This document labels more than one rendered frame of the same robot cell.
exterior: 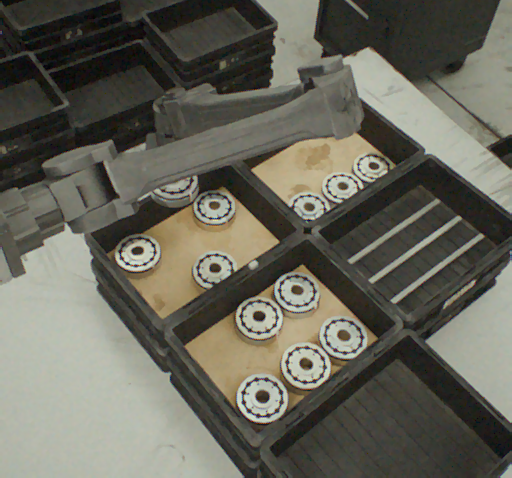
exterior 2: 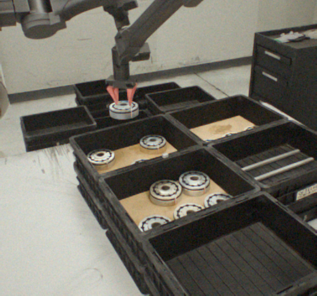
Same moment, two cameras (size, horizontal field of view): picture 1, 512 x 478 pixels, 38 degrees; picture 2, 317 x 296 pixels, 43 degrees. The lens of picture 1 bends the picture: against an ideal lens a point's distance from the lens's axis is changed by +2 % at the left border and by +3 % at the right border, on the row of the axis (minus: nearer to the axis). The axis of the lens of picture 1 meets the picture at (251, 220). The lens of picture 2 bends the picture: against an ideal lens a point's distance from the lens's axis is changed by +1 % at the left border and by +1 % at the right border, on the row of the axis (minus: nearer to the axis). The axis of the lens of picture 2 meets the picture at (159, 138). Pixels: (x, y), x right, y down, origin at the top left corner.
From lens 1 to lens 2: 0.69 m
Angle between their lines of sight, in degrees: 26
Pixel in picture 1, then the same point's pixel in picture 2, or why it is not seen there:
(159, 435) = (90, 262)
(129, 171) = not seen: outside the picture
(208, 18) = (182, 103)
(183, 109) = (122, 34)
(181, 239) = (129, 156)
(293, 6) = not seen: hidden behind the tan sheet
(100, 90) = not seen: hidden behind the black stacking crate
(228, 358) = (140, 210)
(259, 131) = not seen: outside the picture
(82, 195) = (30, 4)
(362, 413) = (228, 248)
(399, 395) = (257, 241)
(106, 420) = (59, 250)
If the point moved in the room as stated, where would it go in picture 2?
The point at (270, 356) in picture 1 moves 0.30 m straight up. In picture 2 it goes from (169, 212) to (168, 126)
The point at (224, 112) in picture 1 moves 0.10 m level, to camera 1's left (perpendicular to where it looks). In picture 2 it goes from (139, 21) to (106, 19)
